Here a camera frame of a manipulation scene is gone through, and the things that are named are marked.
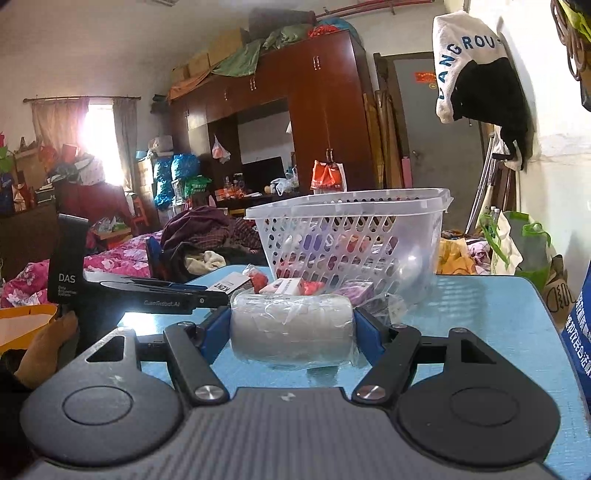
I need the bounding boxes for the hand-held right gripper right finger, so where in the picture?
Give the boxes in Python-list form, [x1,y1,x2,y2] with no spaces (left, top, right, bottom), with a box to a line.
[352,306,509,407]

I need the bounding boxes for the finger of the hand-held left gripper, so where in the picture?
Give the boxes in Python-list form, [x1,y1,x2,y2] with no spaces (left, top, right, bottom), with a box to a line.
[133,278,209,293]
[191,292,230,315]

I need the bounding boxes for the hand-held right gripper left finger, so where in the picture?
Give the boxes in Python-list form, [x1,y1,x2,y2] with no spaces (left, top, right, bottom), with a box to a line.
[69,306,232,408]

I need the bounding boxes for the grey roll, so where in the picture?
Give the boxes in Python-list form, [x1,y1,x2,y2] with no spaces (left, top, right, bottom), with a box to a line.
[229,291,359,371]
[397,244,428,302]

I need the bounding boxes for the red box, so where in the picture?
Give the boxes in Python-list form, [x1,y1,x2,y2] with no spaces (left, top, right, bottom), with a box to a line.
[346,233,400,260]

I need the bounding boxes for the purple and white box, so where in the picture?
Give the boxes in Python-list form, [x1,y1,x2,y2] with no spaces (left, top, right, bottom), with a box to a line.
[295,228,338,264]

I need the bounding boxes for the white plastic lattice basket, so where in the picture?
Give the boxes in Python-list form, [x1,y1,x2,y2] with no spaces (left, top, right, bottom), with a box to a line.
[244,188,454,305]

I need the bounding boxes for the person's left forearm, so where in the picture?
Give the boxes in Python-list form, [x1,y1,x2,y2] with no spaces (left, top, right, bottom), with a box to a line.
[0,351,35,480]

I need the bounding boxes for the person's left hand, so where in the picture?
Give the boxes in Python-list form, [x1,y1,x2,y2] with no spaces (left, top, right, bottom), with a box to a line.
[13,311,80,402]

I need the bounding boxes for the black and white small box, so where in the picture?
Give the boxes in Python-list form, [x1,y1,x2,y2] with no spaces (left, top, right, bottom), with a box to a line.
[205,271,250,295]

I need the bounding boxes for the beige cloth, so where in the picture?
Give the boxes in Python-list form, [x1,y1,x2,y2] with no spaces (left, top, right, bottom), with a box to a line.
[185,250,227,278]

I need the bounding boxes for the pink purple wrapped packet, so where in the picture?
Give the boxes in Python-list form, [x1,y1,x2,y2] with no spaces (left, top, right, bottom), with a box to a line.
[331,278,376,308]

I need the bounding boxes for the pink floral bedsheet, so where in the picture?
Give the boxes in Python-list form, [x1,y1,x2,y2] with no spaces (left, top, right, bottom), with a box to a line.
[0,231,163,310]

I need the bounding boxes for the dark purple plaid garment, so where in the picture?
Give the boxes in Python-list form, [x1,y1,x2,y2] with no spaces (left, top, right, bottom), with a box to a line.
[161,206,260,260]

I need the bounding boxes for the dark red cabinet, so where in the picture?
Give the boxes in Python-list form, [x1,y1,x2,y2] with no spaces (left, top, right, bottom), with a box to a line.
[0,180,136,278]

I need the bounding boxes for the pink and white box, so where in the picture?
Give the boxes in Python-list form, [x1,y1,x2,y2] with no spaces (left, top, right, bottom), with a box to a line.
[259,278,305,296]

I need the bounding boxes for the green printed bag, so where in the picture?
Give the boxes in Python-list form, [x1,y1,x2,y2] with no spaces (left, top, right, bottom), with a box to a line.
[184,175,213,198]

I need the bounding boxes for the blue mesh bag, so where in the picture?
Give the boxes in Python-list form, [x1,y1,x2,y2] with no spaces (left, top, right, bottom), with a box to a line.
[172,154,201,182]
[153,157,174,206]

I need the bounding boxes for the cluster of small bottles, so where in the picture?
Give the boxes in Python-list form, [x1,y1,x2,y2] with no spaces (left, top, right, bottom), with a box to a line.
[215,175,246,199]

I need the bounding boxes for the yellow blanket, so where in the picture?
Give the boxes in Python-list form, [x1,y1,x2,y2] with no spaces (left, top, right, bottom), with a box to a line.
[436,237,477,276]

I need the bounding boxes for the beige curtain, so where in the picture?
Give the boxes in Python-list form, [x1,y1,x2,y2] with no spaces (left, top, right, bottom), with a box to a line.
[30,99,89,154]
[113,97,140,186]

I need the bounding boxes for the white plastic bag on desk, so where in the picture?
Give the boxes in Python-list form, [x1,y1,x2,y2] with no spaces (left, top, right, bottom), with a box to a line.
[270,173,300,195]

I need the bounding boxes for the black television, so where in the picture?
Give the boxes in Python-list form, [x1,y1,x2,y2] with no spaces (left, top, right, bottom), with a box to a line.
[242,156,285,190]

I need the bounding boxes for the small white hanging bag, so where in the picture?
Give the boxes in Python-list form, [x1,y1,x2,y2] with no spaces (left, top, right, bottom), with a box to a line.
[212,135,231,165]

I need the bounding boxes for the curtain rod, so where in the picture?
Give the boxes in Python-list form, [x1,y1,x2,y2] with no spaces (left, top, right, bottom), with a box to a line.
[23,95,142,103]

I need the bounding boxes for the orange plastic bag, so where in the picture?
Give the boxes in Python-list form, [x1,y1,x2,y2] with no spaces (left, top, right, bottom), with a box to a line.
[311,160,345,191]

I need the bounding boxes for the green and white tote bag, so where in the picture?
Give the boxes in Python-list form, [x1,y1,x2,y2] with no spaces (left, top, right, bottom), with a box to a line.
[479,210,553,283]

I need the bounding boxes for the metal crutches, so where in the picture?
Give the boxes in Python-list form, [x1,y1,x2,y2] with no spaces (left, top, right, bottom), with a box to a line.
[465,134,507,234]

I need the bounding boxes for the brown paper bag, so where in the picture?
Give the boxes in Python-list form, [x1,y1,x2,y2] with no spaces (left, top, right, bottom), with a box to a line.
[542,255,579,320]

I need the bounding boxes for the leaning wooden boards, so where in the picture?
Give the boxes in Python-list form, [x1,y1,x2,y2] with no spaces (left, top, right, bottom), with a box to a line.
[364,91,403,190]

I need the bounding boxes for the orange cloth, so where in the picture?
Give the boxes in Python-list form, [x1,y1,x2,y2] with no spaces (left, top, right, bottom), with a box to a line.
[167,76,218,100]

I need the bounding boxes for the blue shopping bag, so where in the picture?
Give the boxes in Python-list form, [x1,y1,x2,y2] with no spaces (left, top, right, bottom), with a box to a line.
[560,263,591,408]

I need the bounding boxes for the grey metal door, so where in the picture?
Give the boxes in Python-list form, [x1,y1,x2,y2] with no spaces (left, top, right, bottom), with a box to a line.
[392,52,491,232]

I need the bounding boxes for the medium cardboard box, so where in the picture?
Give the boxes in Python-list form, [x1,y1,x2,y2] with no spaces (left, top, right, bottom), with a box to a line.
[187,51,211,77]

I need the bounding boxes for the dark red wooden wardrobe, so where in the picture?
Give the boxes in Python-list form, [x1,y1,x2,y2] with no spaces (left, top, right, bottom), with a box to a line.
[167,30,378,209]

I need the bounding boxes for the green cloth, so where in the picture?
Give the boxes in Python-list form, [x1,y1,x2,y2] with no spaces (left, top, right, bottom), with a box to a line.
[212,23,315,77]

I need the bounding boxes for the large cardboard box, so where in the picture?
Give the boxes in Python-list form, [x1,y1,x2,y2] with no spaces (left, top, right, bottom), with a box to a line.
[208,28,250,68]

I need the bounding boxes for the white and black hoodie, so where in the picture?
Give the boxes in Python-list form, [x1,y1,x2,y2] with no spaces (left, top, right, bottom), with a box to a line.
[433,11,533,172]

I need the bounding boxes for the red pipe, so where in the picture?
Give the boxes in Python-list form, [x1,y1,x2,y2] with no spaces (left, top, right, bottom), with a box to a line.
[315,0,446,22]

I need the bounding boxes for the blue chair frame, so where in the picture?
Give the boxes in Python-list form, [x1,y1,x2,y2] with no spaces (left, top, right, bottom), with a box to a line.
[146,237,165,280]

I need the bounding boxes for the coiled brown rope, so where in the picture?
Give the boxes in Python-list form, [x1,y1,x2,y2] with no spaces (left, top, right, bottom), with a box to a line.
[551,0,591,83]

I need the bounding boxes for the yellow green strap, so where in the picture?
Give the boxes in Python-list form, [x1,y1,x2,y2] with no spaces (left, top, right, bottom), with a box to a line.
[560,0,588,29]

